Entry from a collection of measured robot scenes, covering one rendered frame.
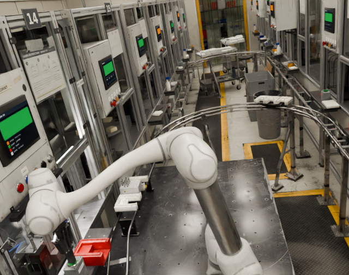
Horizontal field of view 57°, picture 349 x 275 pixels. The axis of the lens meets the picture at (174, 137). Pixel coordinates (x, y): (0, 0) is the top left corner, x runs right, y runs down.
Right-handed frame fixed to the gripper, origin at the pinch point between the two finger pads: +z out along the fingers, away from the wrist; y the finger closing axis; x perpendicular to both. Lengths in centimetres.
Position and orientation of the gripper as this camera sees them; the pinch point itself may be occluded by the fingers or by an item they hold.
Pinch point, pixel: (70, 255)
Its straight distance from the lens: 150.7
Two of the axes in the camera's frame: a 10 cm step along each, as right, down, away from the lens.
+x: 9.8, -1.0, -1.8
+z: 1.6, 9.1, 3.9
